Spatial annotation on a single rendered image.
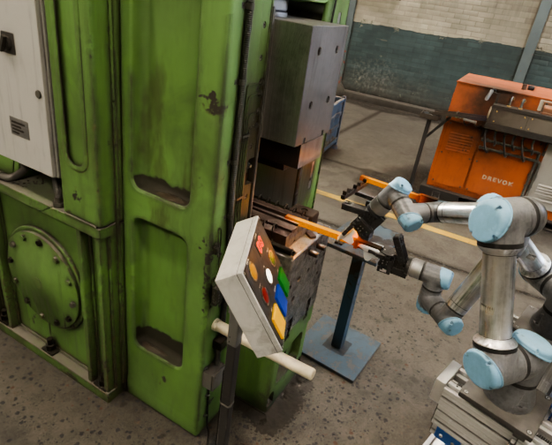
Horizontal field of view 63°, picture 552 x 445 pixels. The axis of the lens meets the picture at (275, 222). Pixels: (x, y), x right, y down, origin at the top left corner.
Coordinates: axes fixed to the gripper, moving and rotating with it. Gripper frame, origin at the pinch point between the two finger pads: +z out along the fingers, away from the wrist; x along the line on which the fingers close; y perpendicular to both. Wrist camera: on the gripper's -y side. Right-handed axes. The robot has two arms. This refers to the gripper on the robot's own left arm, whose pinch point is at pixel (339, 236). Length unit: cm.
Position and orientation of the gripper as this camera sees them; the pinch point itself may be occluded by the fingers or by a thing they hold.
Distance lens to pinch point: 184.8
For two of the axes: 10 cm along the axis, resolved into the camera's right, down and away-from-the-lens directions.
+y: 6.9, 7.2, -1.1
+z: -5.3, 6.0, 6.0
